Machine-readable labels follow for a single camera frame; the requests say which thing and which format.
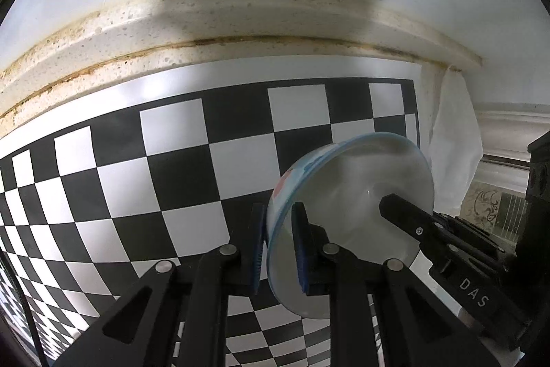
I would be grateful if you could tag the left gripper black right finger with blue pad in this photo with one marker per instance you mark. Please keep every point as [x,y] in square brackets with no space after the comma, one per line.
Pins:
[380,314]

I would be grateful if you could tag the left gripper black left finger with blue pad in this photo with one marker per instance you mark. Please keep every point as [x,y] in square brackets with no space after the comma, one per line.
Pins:
[177,315]

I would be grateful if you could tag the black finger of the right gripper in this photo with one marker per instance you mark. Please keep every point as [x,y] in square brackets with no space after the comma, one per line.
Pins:
[437,230]

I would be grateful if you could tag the black white checkered mat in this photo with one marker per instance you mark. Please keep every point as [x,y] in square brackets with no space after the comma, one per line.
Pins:
[95,192]

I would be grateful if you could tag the white bowl colourful dots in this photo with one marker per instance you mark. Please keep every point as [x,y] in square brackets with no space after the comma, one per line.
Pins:
[341,185]

